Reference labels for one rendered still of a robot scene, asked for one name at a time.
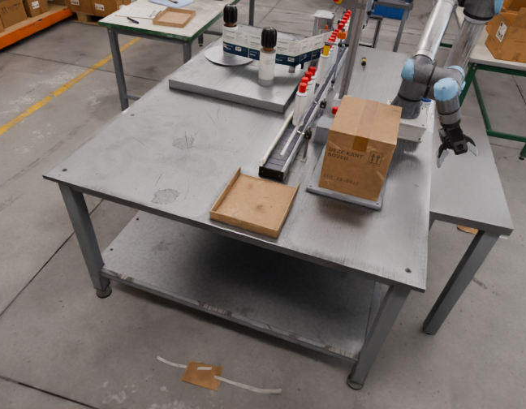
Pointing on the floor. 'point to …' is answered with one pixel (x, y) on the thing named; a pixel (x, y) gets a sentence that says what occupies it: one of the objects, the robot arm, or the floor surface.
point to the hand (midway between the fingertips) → (458, 163)
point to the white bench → (208, 13)
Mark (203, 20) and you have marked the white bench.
